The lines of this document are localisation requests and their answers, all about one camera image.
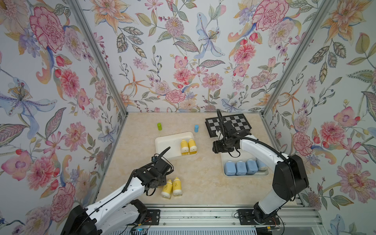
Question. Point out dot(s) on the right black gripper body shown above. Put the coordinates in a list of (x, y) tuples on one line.
[(222, 146)]

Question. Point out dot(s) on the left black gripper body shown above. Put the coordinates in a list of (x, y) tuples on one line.
[(162, 180)]

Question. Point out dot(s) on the blue sharpener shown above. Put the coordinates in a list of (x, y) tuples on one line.
[(252, 167), (261, 165), (241, 168), (230, 168)]

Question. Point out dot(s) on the white tray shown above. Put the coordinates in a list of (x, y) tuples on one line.
[(241, 156), (174, 142)]

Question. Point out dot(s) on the yellow sharpener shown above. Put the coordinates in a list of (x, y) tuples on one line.
[(185, 147), (192, 146), (177, 187), (167, 190)]

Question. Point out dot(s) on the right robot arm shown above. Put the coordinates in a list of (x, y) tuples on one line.
[(289, 177)]

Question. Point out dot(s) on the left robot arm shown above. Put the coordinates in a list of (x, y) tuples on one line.
[(121, 207)]

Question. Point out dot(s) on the black white checkerboard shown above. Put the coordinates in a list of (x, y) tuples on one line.
[(238, 121)]

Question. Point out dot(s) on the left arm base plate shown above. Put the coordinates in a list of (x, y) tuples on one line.
[(152, 217)]

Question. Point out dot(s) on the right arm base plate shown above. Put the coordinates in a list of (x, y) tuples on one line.
[(248, 217)]

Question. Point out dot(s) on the aluminium mounting rail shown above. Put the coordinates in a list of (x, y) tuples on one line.
[(220, 221)]

